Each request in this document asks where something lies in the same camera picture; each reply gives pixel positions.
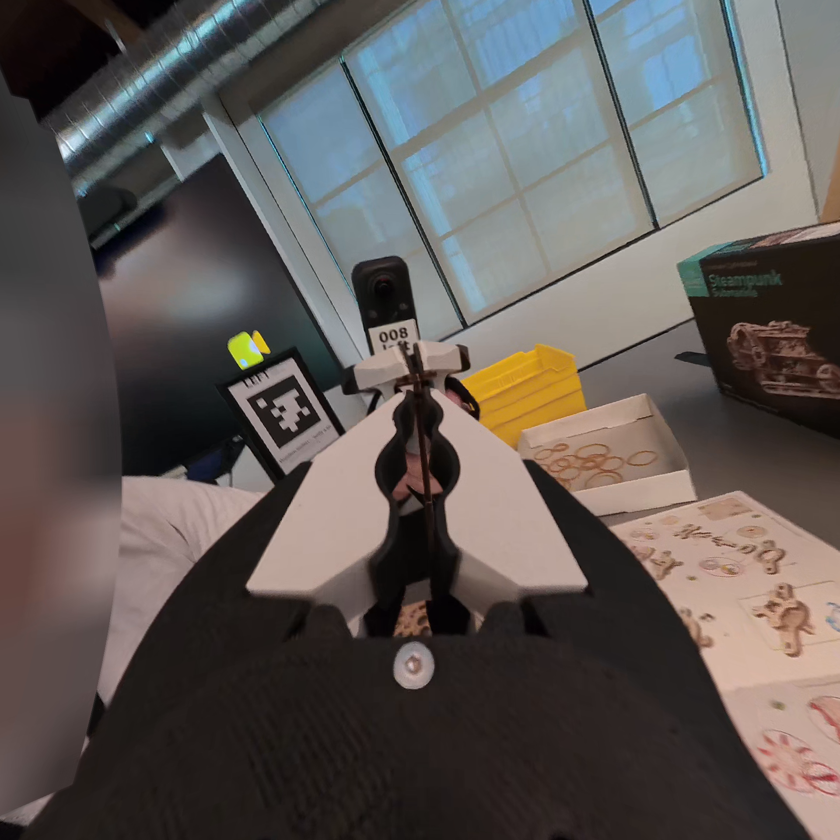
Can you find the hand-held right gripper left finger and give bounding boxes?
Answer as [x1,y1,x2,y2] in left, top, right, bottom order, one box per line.
[246,388,421,637]

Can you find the black video bar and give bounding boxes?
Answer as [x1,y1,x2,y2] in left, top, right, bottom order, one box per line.
[79,187,139,247]

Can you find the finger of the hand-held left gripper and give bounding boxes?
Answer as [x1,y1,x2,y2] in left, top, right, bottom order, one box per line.
[353,348,412,396]
[419,343,469,389]

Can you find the large black wall screen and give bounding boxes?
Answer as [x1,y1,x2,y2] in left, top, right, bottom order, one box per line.
[79,154,342,476]

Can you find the silver ventilation duct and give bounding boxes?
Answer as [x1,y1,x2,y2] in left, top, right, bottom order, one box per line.
[39,0,342,191]

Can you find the white cardboard tray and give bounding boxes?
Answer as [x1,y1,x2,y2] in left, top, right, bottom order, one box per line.
[517,392,697,518]

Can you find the yellow plastic bin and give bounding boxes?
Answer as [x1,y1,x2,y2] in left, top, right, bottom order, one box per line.
[459,344,587,450]

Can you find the person's left hand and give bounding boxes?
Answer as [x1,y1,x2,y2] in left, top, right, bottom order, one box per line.
[394,453,441,511]

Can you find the person in white shirt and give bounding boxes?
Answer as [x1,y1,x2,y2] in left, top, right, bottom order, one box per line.
[98,476,277,703]

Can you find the black framed marker sign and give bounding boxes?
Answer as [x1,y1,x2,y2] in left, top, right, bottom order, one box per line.
[217,348,347,483]

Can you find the large paned window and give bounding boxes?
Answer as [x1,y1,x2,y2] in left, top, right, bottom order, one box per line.
[256,0,769,329]

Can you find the pile of rubber bands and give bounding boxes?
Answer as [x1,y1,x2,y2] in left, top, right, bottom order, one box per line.
[533,443,658,490]

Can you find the yellow camera icon sticker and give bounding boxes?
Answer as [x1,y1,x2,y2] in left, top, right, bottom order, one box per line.
[226,330,271,370]

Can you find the black model kit box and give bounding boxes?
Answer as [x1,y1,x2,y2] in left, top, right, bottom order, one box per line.
[676,223,840,441]

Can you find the printed instruction booklet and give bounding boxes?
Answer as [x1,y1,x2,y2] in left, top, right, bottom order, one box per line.
[607,491,840,818]

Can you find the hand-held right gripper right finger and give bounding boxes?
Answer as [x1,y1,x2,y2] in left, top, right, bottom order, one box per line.
[420,387,588,636]

